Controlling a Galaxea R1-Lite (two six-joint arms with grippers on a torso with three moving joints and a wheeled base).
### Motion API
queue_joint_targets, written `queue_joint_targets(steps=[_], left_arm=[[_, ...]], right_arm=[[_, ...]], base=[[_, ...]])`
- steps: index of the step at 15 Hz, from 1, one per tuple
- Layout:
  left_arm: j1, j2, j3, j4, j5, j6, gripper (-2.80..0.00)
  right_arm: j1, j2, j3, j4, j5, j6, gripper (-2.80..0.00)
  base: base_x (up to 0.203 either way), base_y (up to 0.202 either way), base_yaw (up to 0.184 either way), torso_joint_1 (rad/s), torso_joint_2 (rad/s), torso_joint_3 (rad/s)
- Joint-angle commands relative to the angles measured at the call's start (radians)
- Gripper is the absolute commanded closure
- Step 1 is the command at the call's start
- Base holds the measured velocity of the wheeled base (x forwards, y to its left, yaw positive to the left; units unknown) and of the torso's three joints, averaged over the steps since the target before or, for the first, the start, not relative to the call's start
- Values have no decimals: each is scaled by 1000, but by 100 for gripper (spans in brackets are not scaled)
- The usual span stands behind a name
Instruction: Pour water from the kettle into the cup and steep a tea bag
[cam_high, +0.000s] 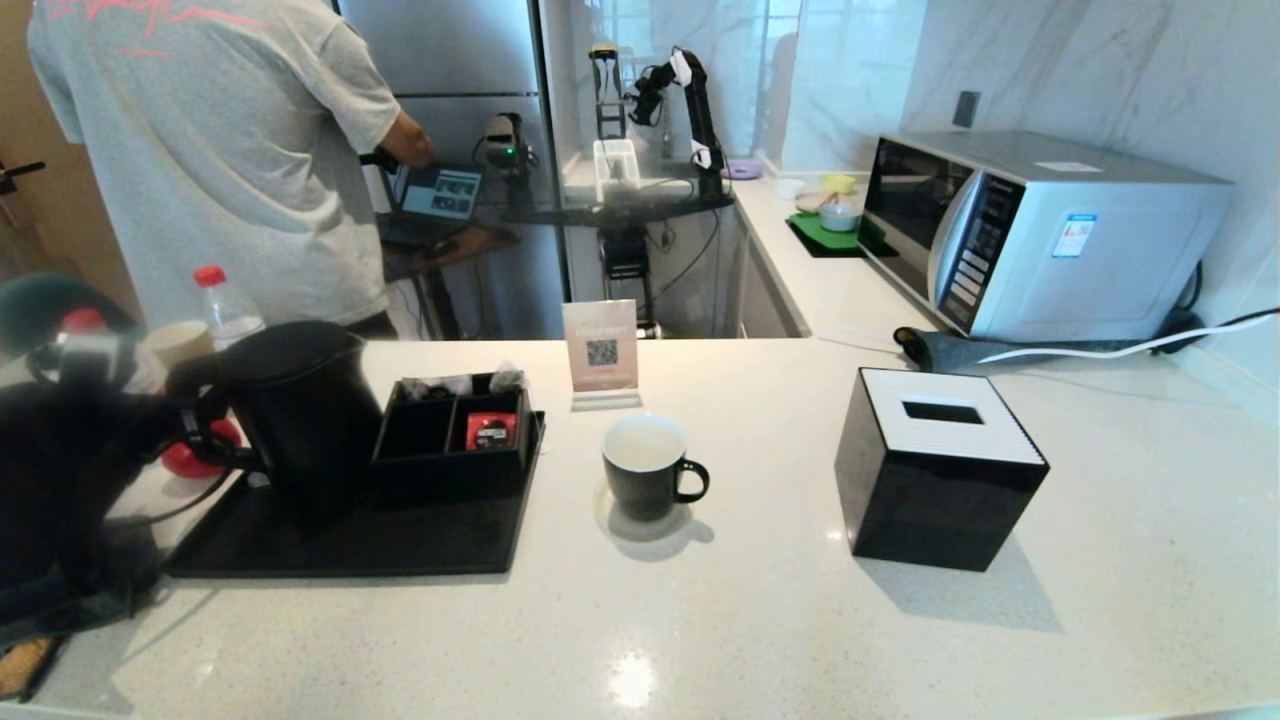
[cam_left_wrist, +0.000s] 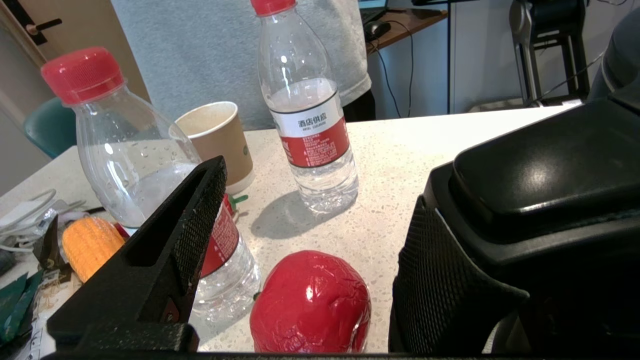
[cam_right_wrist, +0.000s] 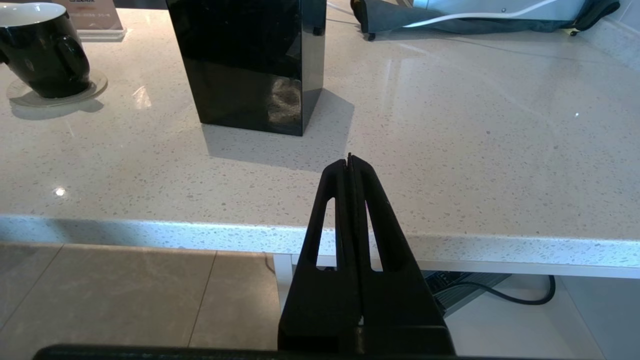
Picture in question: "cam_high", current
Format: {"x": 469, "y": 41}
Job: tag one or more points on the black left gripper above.
{"x": 180, "y": 430}

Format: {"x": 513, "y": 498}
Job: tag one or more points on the brown wooden door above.
{"x": 30, "y": 200}

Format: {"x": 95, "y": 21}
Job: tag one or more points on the red Nescafe sachet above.
{"x": 492, "y": 432}

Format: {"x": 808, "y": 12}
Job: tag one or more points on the beige plate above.
{"x": 808, "y": 205}

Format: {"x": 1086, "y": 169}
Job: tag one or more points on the black wall socket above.
{"x": 965, "y": 111}

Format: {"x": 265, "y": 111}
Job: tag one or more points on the brown paper cup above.
{"x": 180, "y": 342}

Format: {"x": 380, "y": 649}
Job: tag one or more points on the black tissue box white lid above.
{"x": 920, "y": 500}

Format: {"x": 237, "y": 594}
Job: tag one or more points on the black serving tray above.
{"x": 400, "y": 540}

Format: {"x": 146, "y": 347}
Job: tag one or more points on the black white background robot arm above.
{"x": 700, "y": 110}

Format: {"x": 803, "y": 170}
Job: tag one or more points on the small white bowl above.
{"x": 790, "y": 189}

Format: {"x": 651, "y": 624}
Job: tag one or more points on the white sachet packet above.
{"x": 437, "y": 387}

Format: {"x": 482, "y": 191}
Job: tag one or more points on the round white coaster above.
{"x": 610, "y": 525}

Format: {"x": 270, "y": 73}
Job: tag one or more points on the grey bowl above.
{"x": 838, "y": 220}

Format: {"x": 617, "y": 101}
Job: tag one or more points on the green mat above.
{"x": 815, "y": 235}

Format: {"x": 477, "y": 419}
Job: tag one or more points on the beige QR code sign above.
{"x": 600, "y": 345}

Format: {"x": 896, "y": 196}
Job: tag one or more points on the grey camera head green light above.
{"x": 505, "y": 140}

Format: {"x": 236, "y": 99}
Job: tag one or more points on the brown woven mat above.
{"x": 25, "y": 670}

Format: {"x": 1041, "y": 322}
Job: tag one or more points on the brown wooden side table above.
{"x": 470, "y": 243}

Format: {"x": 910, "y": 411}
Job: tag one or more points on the open laptop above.
{"x": 440, "y": 195}

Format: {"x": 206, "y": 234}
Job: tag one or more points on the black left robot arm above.
{"x": 60, "y": 480}

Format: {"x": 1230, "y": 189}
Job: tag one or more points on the purple plate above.
{"x": 745, "y": 170}

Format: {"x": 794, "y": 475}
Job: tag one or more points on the yellow bowl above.
{"x": 838, "y": 186}

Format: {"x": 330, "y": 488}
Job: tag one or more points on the silver refrigerator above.
{"x": 460, "y": 50}

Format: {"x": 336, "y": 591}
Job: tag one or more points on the black upright gripper frame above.
{"x": 606, "y": 100}

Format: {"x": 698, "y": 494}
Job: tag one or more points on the person in grey t-shirt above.
{"x": 220, "y": 160}

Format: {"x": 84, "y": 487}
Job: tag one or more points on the black electric kettle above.
{"x": 300, "y": 420}

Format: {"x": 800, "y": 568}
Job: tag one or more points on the clear water bottle red cap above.
{"x": 100, "y": 360}
{"x": 230, "y": 320}

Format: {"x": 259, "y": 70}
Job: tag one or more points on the black mug white inside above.
{"x": 640, "y": 490}

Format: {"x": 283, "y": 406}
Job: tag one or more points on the black compartment organizer box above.
{"x": 450, "y": 478}

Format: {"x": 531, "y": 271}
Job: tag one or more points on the teal chair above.
{"x": 35, "y": 305}

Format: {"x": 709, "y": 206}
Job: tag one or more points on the silver microwave oven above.
{"x": 1100, "y": 250}

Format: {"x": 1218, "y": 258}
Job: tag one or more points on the person's bare forearm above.
{"x": 410, "y": 140}

